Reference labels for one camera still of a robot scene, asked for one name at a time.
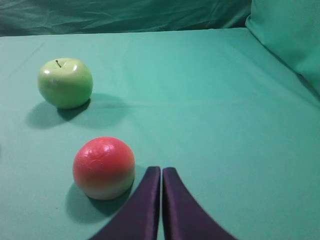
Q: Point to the green apple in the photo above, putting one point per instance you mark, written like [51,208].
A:
[65,83]

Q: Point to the green tablecloth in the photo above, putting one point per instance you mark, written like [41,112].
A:
[241,128]

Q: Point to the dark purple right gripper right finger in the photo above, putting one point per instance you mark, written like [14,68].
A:
[183,218]

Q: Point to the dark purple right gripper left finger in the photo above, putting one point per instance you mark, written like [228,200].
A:
[139,218]

